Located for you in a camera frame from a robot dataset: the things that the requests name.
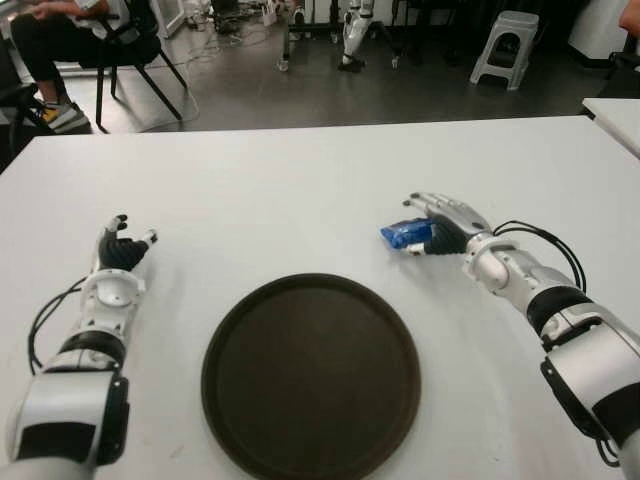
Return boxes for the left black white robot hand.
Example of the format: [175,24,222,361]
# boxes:
[95,214,159,275]

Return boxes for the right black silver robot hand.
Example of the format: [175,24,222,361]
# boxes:
[402,191,494,257]

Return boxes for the blue Oreo snack packet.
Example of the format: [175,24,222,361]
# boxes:
[379,218,436,250]

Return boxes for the round dark brown tray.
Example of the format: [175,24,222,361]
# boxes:
[200,272,422,480]

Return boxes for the black metal chair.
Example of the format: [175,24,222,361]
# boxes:
[74,0,189,134]

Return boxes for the white side table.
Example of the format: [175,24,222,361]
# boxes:
[581,97,640,161]

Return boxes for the seated person black trousers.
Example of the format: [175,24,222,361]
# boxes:
[9,0,116,134]

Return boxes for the grey plastic stool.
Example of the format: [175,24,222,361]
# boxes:
[468,10,541,92]

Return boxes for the white humanoid robot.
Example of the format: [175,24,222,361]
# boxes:
[337,0,376,73]

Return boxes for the white framed panel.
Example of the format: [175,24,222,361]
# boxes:
[149,0,185,39]

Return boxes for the black bag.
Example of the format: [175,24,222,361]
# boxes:
[597,49,640,99]

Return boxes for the person in white shirt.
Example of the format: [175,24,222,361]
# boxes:
[618,0,640,31]

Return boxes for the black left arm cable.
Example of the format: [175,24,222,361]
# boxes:
[28,277,89,376]

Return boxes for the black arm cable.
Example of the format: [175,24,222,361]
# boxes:
[492,218,587,294]
[28,277,89,376]

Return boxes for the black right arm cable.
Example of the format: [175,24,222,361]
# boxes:
[492,218,587,294]

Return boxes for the white floor cable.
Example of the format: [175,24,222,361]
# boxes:
[139,22,281,134]

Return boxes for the black metal furniture frame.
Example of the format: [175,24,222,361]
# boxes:
[0,49,56,171]

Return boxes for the black wheeled gantry frame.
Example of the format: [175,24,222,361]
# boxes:
[274,0,401,71]

